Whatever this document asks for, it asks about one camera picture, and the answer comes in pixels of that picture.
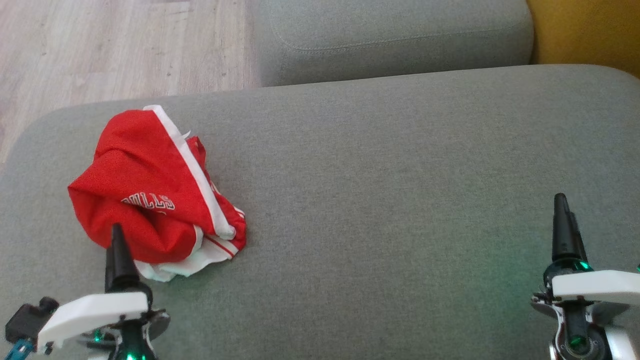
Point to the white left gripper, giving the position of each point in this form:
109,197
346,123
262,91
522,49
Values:
95,312

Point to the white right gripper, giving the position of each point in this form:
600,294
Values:
595,285

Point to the red basketball shorts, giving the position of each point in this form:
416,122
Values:
130,170

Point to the grey sofa seat cushion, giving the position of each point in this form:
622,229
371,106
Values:
375,200

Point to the yellow pillow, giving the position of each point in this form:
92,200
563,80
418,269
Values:
590,30

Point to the grey sofa back cushion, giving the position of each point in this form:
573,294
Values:
400,35

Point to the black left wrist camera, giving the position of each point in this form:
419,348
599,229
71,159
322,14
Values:
27,320

